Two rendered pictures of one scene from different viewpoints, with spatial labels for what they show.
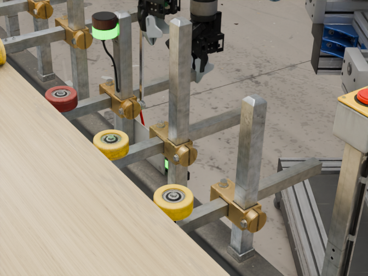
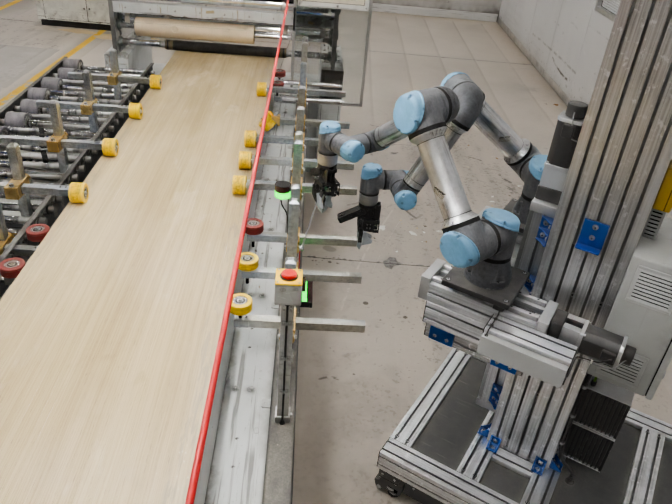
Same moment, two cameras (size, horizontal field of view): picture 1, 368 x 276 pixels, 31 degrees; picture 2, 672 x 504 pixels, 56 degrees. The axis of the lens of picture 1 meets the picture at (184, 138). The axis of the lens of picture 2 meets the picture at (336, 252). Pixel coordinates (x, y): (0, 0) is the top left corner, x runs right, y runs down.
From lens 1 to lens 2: 1.18 m
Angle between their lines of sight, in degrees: 27
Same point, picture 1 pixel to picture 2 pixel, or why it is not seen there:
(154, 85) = (321, 239)
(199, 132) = (312, 276)
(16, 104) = (225, 220)
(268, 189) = (314, 325)
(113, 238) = (188, 306)
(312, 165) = (357, 324)
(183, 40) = (292, 212)
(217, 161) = not seen: hidden behind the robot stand
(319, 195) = (467, 375)
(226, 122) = (336, 278)
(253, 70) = not seen: hidden behind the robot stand
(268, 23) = not seen: hidden behind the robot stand
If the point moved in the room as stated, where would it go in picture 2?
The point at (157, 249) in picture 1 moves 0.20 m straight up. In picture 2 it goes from (201, 321) to (198, 267)
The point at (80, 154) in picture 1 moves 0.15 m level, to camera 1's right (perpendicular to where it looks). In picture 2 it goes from (223, 259) to (255, 275)
